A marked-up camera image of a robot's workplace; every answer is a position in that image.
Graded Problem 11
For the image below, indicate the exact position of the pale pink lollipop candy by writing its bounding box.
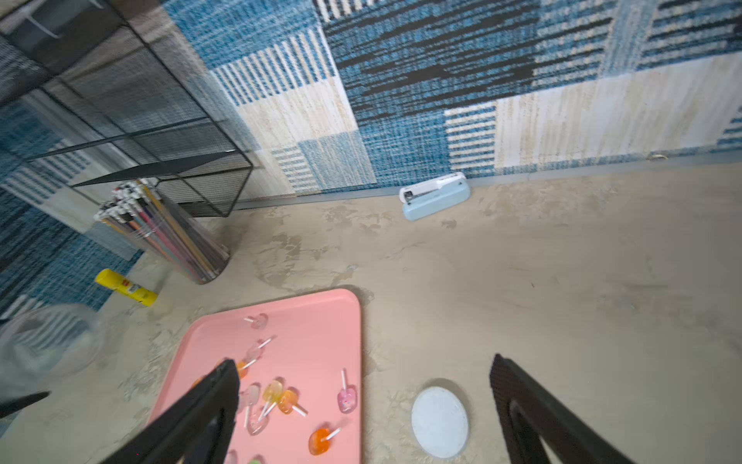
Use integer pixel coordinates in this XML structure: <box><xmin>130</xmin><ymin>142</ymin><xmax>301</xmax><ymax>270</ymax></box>
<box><xmin>243</xmin><ymin>313</ymin><xmax>268</xmax><ymax>331</ymax></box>

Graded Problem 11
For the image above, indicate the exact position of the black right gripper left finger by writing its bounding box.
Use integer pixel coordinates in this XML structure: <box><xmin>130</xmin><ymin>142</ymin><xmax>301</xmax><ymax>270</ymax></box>
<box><xmin>104</xmin><ymin>360</ymin><xmax>240</xmax><ymax>463</ymax></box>

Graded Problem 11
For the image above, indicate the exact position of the orange lollipop candy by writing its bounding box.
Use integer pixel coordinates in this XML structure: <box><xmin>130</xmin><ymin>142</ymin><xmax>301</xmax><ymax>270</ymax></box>
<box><xmin>308</xmin><ymin>427</ymin><xmax>341</xmax><ymax>456</ymax></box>

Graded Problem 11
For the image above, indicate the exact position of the black mesh shelf rack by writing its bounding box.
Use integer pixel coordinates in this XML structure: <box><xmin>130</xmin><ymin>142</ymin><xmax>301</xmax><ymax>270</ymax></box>
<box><xmin>1</xmin><ymin>1</ymin><xmax>254</xmax><ymax>218</ymax></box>

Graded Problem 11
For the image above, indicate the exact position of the yellow lollipop candy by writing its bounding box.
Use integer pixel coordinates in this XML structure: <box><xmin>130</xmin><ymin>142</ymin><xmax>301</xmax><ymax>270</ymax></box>
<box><xmin>259</xmin><ymin>378</ymin><xmax>284</xmax><ymax>421</ymax></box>

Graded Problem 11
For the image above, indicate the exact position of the grey stapler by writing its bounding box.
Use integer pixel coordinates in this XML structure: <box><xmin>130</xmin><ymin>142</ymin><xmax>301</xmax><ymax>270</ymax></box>
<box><xmin>399</xmin><ymin>172</ymin><xmax>471</xmax><ymax>222</ymax></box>

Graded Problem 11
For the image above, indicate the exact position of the pink plastic tray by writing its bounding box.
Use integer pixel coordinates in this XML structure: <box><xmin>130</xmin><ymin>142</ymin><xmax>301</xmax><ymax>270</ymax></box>
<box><xmin>151</xmin><ymin>289</ymin><xmax>362</xmax><ymax>463</ymax></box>

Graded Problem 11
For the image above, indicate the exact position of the white jar lid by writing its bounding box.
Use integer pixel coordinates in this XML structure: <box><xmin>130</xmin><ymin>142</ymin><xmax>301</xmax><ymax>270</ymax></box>
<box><xmin>411</xmin><ymin>387</ymin><xmax>470</xmax><ymax>459</ymax></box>

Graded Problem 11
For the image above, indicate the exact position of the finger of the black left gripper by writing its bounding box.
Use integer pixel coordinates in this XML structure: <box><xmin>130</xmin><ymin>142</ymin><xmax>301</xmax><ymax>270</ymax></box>
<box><xmin>0</xmin><ymin>391</ymin><xmax>50</xmax><ymax>419</ymax></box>

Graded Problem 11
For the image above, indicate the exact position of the clear candy jar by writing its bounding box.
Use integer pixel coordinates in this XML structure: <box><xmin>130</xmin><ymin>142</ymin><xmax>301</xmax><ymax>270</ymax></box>
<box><xmin>1</xmin><ymin>305</ymin><xmax>104</xmax><ymax>400</ymax></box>

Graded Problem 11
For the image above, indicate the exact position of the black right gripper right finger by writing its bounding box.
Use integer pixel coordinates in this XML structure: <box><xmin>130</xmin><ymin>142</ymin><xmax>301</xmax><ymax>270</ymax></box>
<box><xmin>490</xmin><ymin>354</ymin><xmax>631</xmax><ymax>463</ymax></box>

